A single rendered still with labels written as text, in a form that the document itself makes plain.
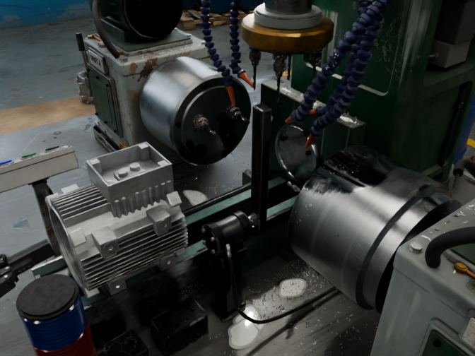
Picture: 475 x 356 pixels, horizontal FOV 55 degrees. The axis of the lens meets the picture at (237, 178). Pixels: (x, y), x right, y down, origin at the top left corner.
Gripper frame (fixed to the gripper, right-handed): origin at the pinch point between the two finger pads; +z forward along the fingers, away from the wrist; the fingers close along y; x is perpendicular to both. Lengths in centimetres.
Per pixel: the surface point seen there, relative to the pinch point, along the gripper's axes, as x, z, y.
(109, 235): -3.3, 11.9, -8.5
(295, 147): 8, 61, 0
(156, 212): -2.1, 21.0, -7.6
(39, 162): -2.8, 9.7, 23.0
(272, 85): -3, 64, 12
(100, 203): -5.9, 13.6, -2.9
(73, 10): 116, 168, 542
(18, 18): 108, 102, 548
